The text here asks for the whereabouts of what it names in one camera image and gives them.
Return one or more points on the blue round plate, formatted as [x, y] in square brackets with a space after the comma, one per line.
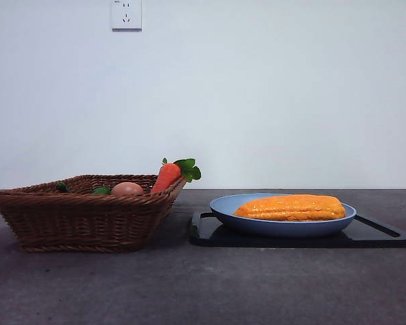
[277, 227]

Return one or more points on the orange yellow corn cob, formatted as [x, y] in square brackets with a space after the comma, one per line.
[291, 208]

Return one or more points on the brown wicker basket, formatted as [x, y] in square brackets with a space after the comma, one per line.
[81, 220]

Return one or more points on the orange carrot with green leaves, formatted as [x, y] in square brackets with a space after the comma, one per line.
[167, 177]

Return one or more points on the brown egg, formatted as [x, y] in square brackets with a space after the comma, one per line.
[127, 189]

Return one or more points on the dark green vegetable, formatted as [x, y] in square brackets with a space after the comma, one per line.
[61, 187]
[101, 191]

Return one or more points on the black rectangular tray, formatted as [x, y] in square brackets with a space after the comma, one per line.
[375, 238]

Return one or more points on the white wall socket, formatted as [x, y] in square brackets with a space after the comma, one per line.
[126, 15]

